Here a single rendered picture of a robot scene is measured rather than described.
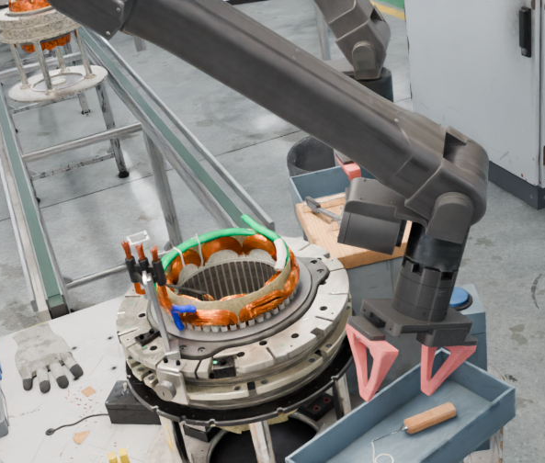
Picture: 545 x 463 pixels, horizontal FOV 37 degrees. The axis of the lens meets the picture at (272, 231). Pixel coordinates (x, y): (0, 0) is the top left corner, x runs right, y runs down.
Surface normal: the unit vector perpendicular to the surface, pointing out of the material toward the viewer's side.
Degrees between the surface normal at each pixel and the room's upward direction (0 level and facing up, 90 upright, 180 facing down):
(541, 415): 0
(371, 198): 18
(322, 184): 90
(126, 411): 90
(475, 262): 0
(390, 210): 104
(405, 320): 24
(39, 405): 0
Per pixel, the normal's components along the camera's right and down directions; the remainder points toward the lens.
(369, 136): -0.24, 0.63
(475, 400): -0.15, -0.86
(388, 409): 0.61, 0.30
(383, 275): 0.18, 0.45
